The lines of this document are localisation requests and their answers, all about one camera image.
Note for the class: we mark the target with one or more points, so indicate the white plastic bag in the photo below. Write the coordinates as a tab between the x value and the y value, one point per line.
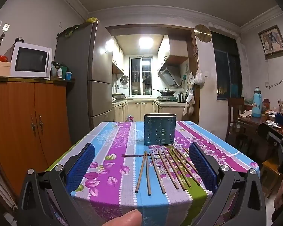
199	78

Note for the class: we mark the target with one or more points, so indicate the dark wooden table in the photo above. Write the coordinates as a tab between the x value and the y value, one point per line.
252	124

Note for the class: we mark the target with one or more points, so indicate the floral striped tablecloth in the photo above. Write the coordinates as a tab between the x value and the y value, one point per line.
122	146

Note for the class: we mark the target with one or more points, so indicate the framed elephant picture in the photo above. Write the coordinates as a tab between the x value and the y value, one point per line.
272	41

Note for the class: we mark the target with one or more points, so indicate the wooden stool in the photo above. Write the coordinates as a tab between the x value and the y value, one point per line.
271	174

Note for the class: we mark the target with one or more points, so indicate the steel kettle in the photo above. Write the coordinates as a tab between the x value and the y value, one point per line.
181	97

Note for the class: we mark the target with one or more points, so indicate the yellow bag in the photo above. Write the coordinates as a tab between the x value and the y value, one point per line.
92	20

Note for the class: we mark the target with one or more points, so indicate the white bottle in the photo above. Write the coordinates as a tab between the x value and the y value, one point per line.
59	73

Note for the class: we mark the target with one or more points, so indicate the hanging white cloth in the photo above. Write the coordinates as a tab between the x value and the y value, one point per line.
189	98

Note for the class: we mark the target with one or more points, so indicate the dark wooden chair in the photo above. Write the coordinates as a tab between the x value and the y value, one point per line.
234	117

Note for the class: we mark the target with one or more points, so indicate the steel range hood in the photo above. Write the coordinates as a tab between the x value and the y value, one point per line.
171	75

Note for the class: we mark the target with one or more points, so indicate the dark barred window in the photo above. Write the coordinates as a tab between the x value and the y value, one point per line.
227	70

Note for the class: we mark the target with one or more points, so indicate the blue thermos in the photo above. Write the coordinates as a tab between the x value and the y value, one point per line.
257	103

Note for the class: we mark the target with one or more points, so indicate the kitchen window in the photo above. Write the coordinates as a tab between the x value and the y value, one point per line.
141	75

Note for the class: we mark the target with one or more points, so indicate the kitchen ceiling light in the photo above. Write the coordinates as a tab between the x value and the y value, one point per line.
146	42

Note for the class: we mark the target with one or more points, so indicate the grey refrigerator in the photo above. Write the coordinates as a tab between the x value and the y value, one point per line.
85	80

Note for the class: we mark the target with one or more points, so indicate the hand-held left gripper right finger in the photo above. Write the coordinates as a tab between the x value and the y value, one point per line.
202	169

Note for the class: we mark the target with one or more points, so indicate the upper kitchen cabinets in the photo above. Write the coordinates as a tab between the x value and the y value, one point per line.
118	56

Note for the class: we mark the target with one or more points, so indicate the gold wall clock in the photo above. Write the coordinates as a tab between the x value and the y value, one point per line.
202	33

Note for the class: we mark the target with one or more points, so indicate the kitchen cabinets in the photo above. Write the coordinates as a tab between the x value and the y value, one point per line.
141	110
118	56

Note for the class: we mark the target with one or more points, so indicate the set of wooden chopsticks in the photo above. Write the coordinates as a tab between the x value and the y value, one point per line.
166	169

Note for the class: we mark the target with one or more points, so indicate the orange wooden cabinet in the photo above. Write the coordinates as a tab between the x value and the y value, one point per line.
26	122

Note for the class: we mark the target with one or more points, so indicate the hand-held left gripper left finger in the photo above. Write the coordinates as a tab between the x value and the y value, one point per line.
81	167

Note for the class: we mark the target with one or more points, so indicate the gas stove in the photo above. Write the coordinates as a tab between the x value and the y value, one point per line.
166	97

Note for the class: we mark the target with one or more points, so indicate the person's left hand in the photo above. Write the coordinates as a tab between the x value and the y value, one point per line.
126	219

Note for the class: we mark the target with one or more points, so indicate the white microwave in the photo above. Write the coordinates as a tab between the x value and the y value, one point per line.
30	61

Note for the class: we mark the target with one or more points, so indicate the hanging round strainer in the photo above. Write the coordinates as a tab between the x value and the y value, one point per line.
124	80

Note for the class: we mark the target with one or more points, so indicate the blue cup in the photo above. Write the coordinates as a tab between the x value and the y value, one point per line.
68	75

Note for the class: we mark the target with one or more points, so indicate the beige box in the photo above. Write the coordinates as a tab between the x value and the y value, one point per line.
0	68

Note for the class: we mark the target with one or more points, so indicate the black wok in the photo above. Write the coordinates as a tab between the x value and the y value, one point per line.
164	91

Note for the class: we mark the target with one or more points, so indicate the brown jar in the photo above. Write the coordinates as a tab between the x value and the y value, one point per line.
265	107

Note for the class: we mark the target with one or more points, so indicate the green box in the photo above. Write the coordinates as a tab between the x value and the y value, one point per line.
64	70

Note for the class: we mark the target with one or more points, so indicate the lower kitchen cabinets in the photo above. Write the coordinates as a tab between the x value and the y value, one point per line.
141	110

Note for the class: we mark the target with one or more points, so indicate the perforated metal utensil holder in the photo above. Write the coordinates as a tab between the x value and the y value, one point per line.
159	129

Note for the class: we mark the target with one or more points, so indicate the red round object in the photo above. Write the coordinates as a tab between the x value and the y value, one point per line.
1	58

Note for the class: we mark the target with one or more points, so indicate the black alarm clock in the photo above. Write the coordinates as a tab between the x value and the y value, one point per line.
18	39

